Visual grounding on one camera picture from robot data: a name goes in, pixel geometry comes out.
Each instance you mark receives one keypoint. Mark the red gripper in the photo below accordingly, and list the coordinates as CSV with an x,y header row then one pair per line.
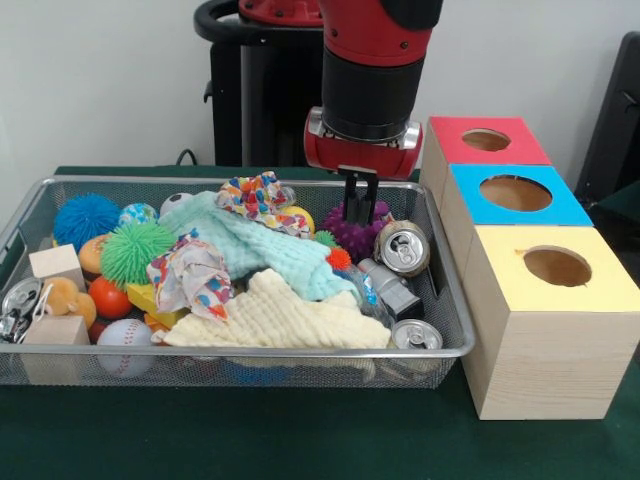
x,y
360,155

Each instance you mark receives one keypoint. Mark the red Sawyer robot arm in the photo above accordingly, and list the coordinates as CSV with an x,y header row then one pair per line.
x,y
370,75

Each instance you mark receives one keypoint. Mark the wooden box with three holes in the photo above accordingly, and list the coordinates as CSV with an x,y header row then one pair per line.
x,y
550,360

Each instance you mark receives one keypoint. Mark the purple spiky ball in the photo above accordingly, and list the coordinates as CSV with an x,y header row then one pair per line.
x,y
340,235

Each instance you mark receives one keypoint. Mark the crushed drink can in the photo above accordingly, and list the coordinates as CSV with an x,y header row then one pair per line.
x,y
402,250

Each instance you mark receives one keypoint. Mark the white cloth with colourful dots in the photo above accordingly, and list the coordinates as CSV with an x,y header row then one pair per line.
x,y
185,275
255,197

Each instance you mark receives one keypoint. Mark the mint green cloth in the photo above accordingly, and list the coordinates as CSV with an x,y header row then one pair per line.
x,y
250,240

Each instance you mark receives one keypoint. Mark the silver drink can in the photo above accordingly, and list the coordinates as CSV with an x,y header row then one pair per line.
x,y
415,334

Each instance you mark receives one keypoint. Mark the cream cloth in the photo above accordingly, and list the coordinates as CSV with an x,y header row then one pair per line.
x,y
280,320

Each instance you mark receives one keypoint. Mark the green spiky ball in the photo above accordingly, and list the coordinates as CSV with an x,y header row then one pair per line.
x,y
132,252

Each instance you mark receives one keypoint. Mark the dark green tablecloth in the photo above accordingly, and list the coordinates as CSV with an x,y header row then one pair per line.
x,y
625,210
300,440

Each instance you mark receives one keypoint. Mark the black chair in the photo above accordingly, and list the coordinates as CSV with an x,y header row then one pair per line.
x,y
615,125

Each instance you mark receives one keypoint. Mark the blue spiky ball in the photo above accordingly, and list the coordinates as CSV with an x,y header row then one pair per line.
x,y
85,220

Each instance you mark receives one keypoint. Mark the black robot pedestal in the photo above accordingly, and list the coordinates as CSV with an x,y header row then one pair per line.
x,y
265,110

